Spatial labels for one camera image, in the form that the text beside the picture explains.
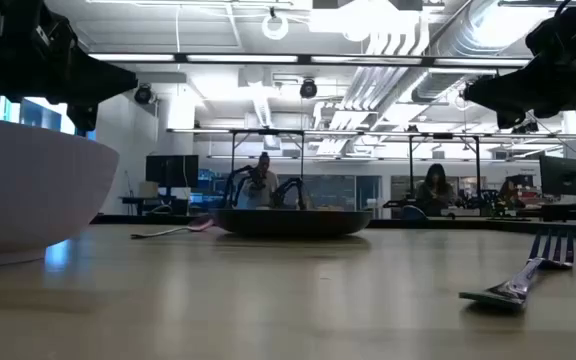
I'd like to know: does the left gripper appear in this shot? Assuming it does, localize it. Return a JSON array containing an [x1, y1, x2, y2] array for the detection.
[[0, 0, 140, 134]]

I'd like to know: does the lavender bowl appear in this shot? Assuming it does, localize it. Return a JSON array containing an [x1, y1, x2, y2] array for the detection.
[[0, 115, 121, 268]]

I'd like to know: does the iridescent purple teal spoon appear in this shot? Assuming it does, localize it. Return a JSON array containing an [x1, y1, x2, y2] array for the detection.
[[129, 217, 216, 240]]

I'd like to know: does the silver fork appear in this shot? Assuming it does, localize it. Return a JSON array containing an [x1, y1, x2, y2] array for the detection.
[[458, 229, 576, 313]]

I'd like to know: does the black plate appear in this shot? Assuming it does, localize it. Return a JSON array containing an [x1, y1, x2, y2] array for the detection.
[[211, 208, 373, 239]]

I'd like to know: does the black monitor on arm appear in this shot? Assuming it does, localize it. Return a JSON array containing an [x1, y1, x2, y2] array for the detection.
[[538, 154, 576, 198]]

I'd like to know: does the black ceiling spotlight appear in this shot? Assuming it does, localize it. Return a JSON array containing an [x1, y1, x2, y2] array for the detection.
[[299, 78, 319, 100], [133, 82, 155, 106]]

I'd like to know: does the person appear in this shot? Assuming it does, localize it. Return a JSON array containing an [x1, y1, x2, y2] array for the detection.
[[240, 151, 280, 210], [415, 162, 457, 217], [498, 178, 525, 210]]

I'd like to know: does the black computer monitor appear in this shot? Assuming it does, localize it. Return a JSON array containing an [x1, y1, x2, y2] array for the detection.
[[145, 154, 200, 190]]

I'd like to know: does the black desk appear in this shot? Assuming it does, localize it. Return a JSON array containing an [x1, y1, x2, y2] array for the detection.
[[540, 201, 576, 225]]

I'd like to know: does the long ceiling light strip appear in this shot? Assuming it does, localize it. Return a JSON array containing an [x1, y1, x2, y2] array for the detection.
[[87, 51, 533, 70]]

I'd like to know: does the black background gantry frame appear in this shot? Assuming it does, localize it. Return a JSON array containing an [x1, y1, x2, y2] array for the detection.
[[229, 128, 306, 210], [407, 131, 483, 201]]

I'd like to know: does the silver ventilation duct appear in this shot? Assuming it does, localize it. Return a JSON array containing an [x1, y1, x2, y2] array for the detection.
[[410, 0, 544, 104]]

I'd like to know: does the black table frame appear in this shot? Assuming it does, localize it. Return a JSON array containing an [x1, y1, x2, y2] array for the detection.
[[90, 213, 576, 242]]

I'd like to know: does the white ring light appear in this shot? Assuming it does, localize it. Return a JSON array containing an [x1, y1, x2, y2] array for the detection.
[[261, 12, 290, 42]]

